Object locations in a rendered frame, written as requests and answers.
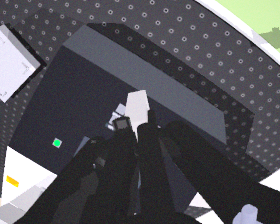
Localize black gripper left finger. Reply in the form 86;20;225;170
13;91;140;224

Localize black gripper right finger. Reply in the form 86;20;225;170
135;90;280;224

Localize grey lab machine housing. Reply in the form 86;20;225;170
0;24;227;224

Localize white multi-well plate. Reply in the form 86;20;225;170
190;193;210;208

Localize grey flat plate nest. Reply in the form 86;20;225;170
0;24;41;103

